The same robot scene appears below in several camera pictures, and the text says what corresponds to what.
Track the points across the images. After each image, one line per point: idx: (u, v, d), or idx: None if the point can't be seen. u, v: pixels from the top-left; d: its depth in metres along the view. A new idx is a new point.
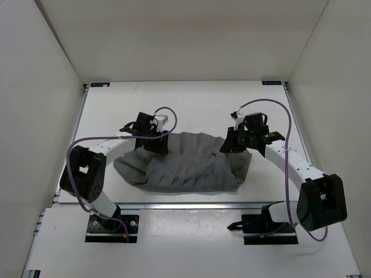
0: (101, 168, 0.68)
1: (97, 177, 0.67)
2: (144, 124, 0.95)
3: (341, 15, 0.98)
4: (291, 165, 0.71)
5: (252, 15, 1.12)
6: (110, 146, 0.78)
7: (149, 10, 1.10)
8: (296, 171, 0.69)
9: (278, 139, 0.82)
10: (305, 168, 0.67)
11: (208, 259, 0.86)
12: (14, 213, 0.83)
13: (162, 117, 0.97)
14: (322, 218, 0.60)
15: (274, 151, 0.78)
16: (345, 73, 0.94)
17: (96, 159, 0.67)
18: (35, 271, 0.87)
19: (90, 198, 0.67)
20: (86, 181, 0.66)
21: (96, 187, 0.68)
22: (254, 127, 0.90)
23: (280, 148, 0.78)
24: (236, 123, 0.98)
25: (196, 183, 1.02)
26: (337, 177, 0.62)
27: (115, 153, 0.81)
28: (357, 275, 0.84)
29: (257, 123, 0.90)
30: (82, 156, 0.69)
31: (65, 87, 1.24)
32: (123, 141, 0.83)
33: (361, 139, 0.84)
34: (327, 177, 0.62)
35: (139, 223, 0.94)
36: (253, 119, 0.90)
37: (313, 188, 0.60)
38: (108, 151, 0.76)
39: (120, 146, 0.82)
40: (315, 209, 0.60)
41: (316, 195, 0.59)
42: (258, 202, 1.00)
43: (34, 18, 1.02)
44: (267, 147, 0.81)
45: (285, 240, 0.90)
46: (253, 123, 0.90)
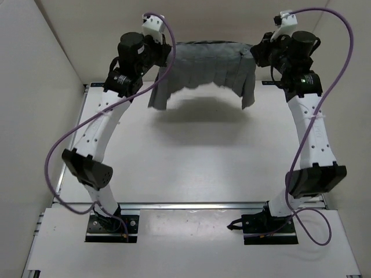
0: (95, 165, 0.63)
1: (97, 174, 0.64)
2: (131, 58, 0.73)
3: (342, 15, 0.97)
4: (308, 138, 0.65)
5: (252, 15, 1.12)
6: (97, 135, 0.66)
7: (149, 10, 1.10)
8: (308, 149, 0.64)
9: (313, 94, 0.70)
10: (319, 149, 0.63)
11: (208, 259, 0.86)
12: (14, 212, 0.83)
13: (156, 26, 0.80)
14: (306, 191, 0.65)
15: (301, 109, 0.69)
16: (346, 73, 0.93)
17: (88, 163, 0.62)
18: (36, 271, 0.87)
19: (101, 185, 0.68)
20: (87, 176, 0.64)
21: (103, 176, 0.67)
22: (296, 56, 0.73)
23: (308, 108, 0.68)
24: (275, 32, 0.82)
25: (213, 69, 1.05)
26: (344, 170, 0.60)
27: (109, 130, 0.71)
28: (357, 275, 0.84)
29: (303, 51, 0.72)
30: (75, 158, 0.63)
31: (65, 86, 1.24)
32: (109, 116, 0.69)
33: (361, 139, 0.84)
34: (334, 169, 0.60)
35: (139, 223, 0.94)
36: (299, 47, 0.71)
37: (312, 177, 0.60)
38: (99, 142, 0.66)
39: (110, 121, 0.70)
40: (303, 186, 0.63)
41: (313, 182, 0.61)
42: (258, 202, 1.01)
43: (33, 18, 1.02)
44: (296, 98, 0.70)
45: (284, 240, 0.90)
46: (297, 51, 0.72)
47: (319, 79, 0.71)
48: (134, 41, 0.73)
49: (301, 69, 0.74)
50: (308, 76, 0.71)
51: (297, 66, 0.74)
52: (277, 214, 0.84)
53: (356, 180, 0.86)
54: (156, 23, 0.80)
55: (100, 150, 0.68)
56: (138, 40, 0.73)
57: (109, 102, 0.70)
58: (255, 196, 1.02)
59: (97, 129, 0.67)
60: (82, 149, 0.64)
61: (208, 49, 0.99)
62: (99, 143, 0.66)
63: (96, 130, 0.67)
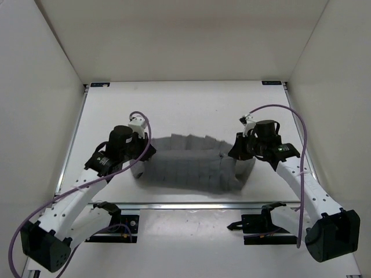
0: (56, 242, 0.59)
1: (53, 253, 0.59)
2: (118, 147, 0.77)
3: (341, 15, 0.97)
4: (306, 193, 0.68)
5: (252, 16, 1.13)
6: (66, 210, 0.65)
7: (148, 10, 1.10)
8: (311, 202, 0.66)
9: (293, 157, 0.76)
10: (322, 200, 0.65)
11: (208, 259, 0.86)
12: (13, 213, 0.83)
13: (141, 121, 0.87)
14: (333, 252, 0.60)
15: (288, 171, 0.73)
16: (345, 74, 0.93)
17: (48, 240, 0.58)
18: (36, 271, 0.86)
19: (53, 268, 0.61)
20: (42, 255, 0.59)
21: (58, 258, 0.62)
22: (266, 136, 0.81)
23: (294, 168, 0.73)
24: (244, 129, 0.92)
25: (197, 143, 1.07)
26: (355, 214, 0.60)
27: (80, 207, 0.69)
28: (357, 275, 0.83)
29: (269, 132, 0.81)
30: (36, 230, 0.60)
31: (65, 87, 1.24)
32: (84, 193, 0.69)
33: (361, 139, 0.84)
34: (345, 215, 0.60)
35: (139, 223, 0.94)
36: (265, 129, 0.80)
37: (328, 226, 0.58)
38: (66, 218, 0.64)
39: (84, 197, 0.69)
40: (326, 246, 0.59)
41: (332, 232, 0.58)
42: (258, 202, 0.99)
43: (33, 18, 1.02)
44: (280, 164, 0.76)
45: (284, 240, 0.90)
46: (265, 133, 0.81)
47: (294, 145, 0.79)
48: (124, 131, 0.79)
49: (275, 145, 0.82)
50: (283, 145, 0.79)
51: (272, 142, 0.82)
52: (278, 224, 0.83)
53: (356, 180, 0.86)
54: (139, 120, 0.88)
55: (65, 227, 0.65)
56: (127, 132, 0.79)
57: (88, 178, 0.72)
58: (254, 195, 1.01)
59: (69, 204, 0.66)
60: (46, 223, 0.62)
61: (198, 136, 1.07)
62: (66, 218, 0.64)
63: (66, 205, 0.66)
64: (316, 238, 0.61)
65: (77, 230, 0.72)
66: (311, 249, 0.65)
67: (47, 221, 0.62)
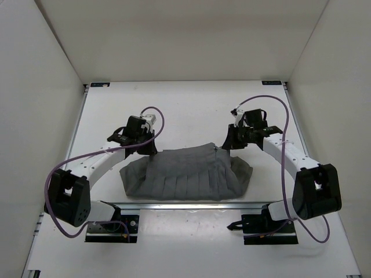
0: (86, 189, 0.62)
1: (82, 200, 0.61)
2: (135, 130, 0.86)
3: (342, 15, 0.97)
4: (288, 156, 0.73)
5: (251, 16, 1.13)
6: (94, 164, 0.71)
7: (149, 10, 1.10)
8: (292, 162, 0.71)
9: (276, 134, 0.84)
10: (301, 158, 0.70)
11: (207, 259, 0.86)
12: (13, 212, 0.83)
13: (149, 117, 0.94)
14: (319, 206, 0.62)
15: (272, 143, 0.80)
16: (345, 75, 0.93)
17: (79, 185, 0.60)
18: (35, 271, 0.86)
19: (75, 223, 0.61)
20: (69, 204, 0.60)
21: (82, 211, 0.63)
22: (254, 121, 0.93)
23: (277, 141, 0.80)
24: (236, 120, 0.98)
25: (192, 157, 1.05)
26: (332, 168, 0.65)
27: (103, 169, 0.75)
28: (357, 275, 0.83)
29: (256, 117, 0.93)
30: (65, 179, 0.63)
31: (65, 87, 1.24)
32: (110, 155, 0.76)
33: (361, 139, 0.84)
34: (323, 167, 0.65)
35: (139, 223, 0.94)
36: (251, 114, 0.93)
37: (307, 176, 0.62)
38: (95, 171, 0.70)
39: (108, 160, 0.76)
40: (310, 198, 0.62)
41: (311, 182, 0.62)
42: (258, 202, 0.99)
43: (33, 18, 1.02)
44: (265, 140, 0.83)
45: (285, 240, 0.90)
46: (251, 117, 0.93)
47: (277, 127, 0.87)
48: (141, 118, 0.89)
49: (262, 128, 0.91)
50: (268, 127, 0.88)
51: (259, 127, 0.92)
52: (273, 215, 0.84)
53: (356, 180, 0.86)
54: (149, 117, 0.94)
55: (91, 181, 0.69)
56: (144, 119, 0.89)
57: (111, 146, 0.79)
58: (254, 195, 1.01)
59: (97, 161, 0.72)
60: (76, 172, 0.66)
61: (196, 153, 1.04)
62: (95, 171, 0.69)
63: (94, 161, 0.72)
64: (300, 196, 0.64)
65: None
66: (298, 212, 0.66)
67: (77, 171, 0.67)
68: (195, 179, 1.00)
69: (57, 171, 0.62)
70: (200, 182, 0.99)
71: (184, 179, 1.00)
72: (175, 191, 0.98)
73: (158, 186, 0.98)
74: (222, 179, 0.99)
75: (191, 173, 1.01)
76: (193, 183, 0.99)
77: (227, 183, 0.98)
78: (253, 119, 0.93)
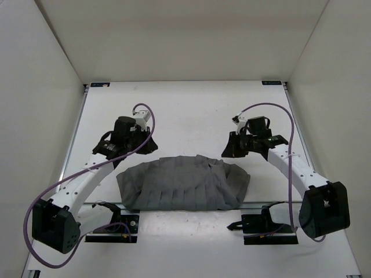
0: (70, 219, 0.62)
1: (66, 231, 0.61)
2: (123, 135, 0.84)
3: (342, 15, 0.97)
4: (295, 172, 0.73)
5: (251, 16, 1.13)
6: (78, 189, 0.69)
7: (149, 10, 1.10)
8: (299, 178, 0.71)
9: (281, 144, 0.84)
10: (309, 175, 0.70)
11: (207, 259, 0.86)
12: (13, 213, 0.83)
13: (142, 115, 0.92)
14: (327, 226, 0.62)
15: (277, 155, 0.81)
16: (346, 75, 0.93)
17: (62, 216, 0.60)
18: (36, 271, 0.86)
19: (64, 250, 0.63)
20: (55, 235, 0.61)
21: (70, 239, 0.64)
22: (257, 130, 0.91)
23: (283, 153, 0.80)
24: (237, 127, 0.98)
25: (186, 174, 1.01)
26: (341, 186, 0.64)
27: (90, 188, 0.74)
28: (357, 275, 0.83)
29: (259, 126, 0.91)
30: (50, 208, 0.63)
31: (65, 87, 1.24)
32: (94, 173, 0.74)
33: (362, 139, 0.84)
34: (332, 186, 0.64)
35: (139, 223, 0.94)
36: (255, 123, 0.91)
37: (316, 197, 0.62)
38: (79, 196, 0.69)
39: (93, 178, 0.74)
40: (318, 219, 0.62)
41: (319, 203, 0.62)
42: (258, 202, 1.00)
43: (33, 18, 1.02)
44: (270, 151, 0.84)
45: (285, 240, 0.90)
46: (255, 126, 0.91)
47: (282, 136, 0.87)
48: (129, 121, 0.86)
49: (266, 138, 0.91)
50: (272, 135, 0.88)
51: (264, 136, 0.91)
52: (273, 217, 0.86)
53: (356, 180, 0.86)
54: (142, 113, 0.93)
55: (76, 205, 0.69)
56: (132, 121, 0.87)
57: (97, 161, 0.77)
58: (255, 195, 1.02)
59: (80, 183, 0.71)
60: (59, 200, 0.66)
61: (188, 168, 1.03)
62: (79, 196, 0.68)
63: (77, 185, 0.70)
64: (308, 214, 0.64)
65: (84, 217, 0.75)
66: (305, 226, 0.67)
67: (59, 199, 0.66)
68: (192, 193, 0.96)
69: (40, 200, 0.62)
70: (197, 197, 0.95)
71: (181, 192, 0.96)
72: (173, 204, 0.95)
73: (154, 202, 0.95)
74: (219, 194, 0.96)
75: (188, 189, 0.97)
76: (191, 196, 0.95)
77: (226, 197, 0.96)
78: (257, 127, 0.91)
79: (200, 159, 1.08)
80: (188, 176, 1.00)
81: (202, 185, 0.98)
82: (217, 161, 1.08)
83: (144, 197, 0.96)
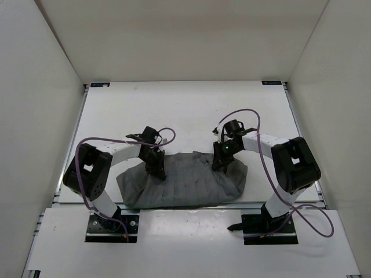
0: (108, 164, 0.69)
1: (101, 175, 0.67)
2: (149, 135, 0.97)
3: (342, 15, 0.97)
4: (263, 141, 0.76)
5: (251, 17, 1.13)
6: (116, 147, 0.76)
7: (149, 10, 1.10)
8: (267, 145, 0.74)
9: (251, 131, 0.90)
10: (274, 139, 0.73)
11: (207, 259, 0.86)
12: (13, 213, 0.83)
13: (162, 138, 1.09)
14: (301, 177, 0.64)
15: (250, 137, 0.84)
16: (345, 75, 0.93)
17: (103, 158, 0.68)
18: (35, 271, 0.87)
19: (92, 196, 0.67)
20: (91, 176, 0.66)
21: (98, 186, 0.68)
22: (233, 130, 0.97)
23: (254, 134, 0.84)
24: (219, 138, 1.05)
25: (186, 173, 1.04)
26: (302, 139, 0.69)
27: (120, 156, 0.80)
28: (357, 275, 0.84)
29: (235, 126, 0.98)
30: (88, 154, 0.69)
31: (65, 87, 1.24)
32: (128, 146, 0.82)
33: (362, 139, 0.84)
34: (295, 141, 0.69)
35: (139, 223, 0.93)
36: (229, 123, 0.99)
37: (281, 151, 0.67)
38: (115, 152, 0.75)
39: (125, 149, 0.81)
40: (289, 171, 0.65)
41: (285, 155, 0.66)
42: (258, 202, 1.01)
43: (33, 19, 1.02)
44: (244, 138, 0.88)
45: (285, 240, 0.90)
46: (230, 127, 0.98)
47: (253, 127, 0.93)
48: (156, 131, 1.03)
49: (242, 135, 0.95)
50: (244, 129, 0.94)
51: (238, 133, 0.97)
52: (277, 214, 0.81)
53: (356, 180, 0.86)
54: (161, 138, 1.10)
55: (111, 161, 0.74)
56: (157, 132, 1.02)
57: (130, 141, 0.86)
58: (255, 195, 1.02)
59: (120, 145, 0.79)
60: (101, 148, 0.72)
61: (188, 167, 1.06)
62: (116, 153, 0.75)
63: (116, 145, 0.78)
64: (281, 171, 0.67)
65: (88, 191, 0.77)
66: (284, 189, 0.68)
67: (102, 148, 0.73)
68: (194, 189, 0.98)
69: (84, 145, 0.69)
70: (199, 191, 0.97)
71: (182, 187, 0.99)
72: (175, 198, 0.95)
73: (157, 198, 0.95)
74: (222, 191, 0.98)
75: (188, 183, 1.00)
76: (192, 190, 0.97)
77: (226, 189, 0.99)
78: (232, 128, 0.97)
79: (198, 154, 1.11)
80: (190, 176, 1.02)
81: (202, 179, 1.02)
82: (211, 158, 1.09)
83: (146, 194, 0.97)
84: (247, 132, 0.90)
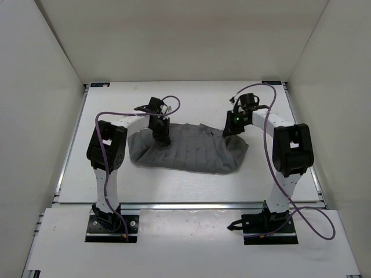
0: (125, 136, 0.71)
1: (120, 147, 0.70)
2: (156, 106, 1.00)
3: (342, 15, 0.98)
4: (269, 121, 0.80)
5: (251, 16, 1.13)
6: (129, 121, 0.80)
7: (148, 10, 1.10)
8: (272, 124, 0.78)
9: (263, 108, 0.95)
10: (280, 121, 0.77)
11: (208, 260, 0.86)
12: (13, 212, 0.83)
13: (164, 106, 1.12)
14: (293, 160, 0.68)
15: (259, 114, 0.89)
16: (345, 75, 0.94)
17: (120, 131, 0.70)
18: (35, 271, 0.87)
19: (114, 165, 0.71)
20: (111, 149, 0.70)
21: (120, 156, 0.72)
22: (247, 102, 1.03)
23: (264, 112, 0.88)
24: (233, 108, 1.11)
25: (188, 141, 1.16)
26: (306, 127, 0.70)
27: (133, 129, 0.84)
28: (357, 275, 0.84)
29: (250, 99, 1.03)
30: (105, 130, 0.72)
31: (65, 87, 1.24)
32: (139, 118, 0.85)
33: (362, 138, 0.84)
34: (298, 127, 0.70)
35: (140, 223, 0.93)
36: (246, 95, 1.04)
37: (282, 132, 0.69)
38: (128, 126, 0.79)
39: (137, 122, 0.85)
40: (285, 153, 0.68)
41: (284, 137, 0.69)
42: (258, 202, 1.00)
43: (33, 18, 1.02)
44: (254, 114, 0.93)
45: (285, 240, 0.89)
46: (246, 98, 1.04)
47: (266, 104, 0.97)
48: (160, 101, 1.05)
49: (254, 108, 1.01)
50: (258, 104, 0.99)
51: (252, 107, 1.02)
52: (275, 209, 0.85)
53: (356, 179, 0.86)
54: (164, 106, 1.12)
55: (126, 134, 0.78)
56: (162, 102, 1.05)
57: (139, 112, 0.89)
58: (255, 194, 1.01)
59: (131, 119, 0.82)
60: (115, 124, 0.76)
61: (192, 136, 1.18)
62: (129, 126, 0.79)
63: (128, 119, 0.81)
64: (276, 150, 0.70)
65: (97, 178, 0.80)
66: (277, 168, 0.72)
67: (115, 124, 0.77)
68: (193, 155, 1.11)
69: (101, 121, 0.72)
70: (197, 156, 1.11)
71: (183, 152, 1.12)
72: (175, 161, 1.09)
73: (159, 159, 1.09)
74: (219, 158, 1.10)
75: (189, 149, 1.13)
76: (192, 155, 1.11)
77: (223, 157, 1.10)
78: (247, 100, 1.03)
79: (204, 127, 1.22)
80: (192, 147, 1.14)
81: (202, 147, 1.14)
82: (215, 131, 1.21)
83: (152, 159, 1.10)
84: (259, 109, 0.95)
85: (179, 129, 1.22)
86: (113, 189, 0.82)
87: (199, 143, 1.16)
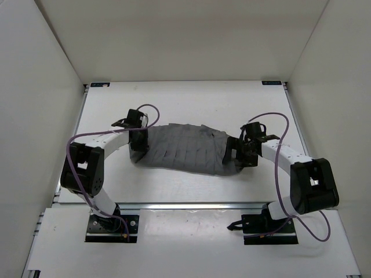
0: (101, 158, 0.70)
1: (97, 171, 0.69)
2: (135, 119, 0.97)
3: (342, 15, 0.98)
4: (283, 154, 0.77)
5: (251, 16, 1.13)
6: (106, 140, 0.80)
7: (148, 10, 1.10)
8: (287, 159, 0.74)
9: (273, 139, 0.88)
10: (295, 156, 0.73)
11: (207, 260, 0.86)
12: (13, 212, 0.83)
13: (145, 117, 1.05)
14: (315, 202, 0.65)
15: (269, 146, 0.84)
16: (345, 76, 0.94)
17: (95, 154, 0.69)
18: (35, 271, 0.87)
19: (93, 192, 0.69)
20: (86, 175, 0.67)
21: (98, 180, 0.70)
22: (253, 132, 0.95)
23: (274, 143, 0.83)
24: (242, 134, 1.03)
25: (189, 142, 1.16)
26: (326, 161, 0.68)
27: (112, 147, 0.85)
28: (357, 275, 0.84)
29: (256, 129, 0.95)
30: (80, 152, 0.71)
31: (65, 87, 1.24)
32: (117, 135, 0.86)
33: (362, 138, 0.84)
34: (317, 163, 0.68)
35: (140, 223, 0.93)
36: (251, 125, 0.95)
37: (302, 170, 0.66)
38: (105, 146, 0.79)
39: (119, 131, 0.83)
40: (306, 193, 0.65)
41: (305, 176, 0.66)
42: (258, 202, 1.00)
43: (34, 18, 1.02)
44: (262, 145, 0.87)
45: (285, 240, 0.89)
46: (251, 129, 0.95)
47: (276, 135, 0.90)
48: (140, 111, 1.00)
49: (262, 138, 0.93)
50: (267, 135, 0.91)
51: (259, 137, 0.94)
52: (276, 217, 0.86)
53: (356, 180, 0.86)
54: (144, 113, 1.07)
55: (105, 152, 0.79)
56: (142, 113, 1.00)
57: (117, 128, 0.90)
58: (255, 194, 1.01)
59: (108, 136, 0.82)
60: (91, 144, 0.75)
61: (192, 136, 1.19)
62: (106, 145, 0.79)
63: (104, 138, 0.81)
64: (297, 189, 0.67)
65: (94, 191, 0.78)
66: (296, 207, 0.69)
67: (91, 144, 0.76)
68: (192, 156, 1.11)
69: (73, 145, 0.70)
70: (197, 157, 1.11)
71: (183, 152, 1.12)
72: (174, 161, 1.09)
73: (158, 158, 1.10)
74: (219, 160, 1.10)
75: (189, 150, 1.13)
76: (192, 155, 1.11)
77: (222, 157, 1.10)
78: (253, 130, 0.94)
79: (204, 127, 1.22)
80: (192, 149, 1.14)
81: (203, 148, 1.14)
82: (216, 130, 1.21)
83: (152, 157, 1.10)
84: (268, 139, 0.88)
85: (179, 129, 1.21)
86: (106, 201, 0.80)
87: (199, 143, 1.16)
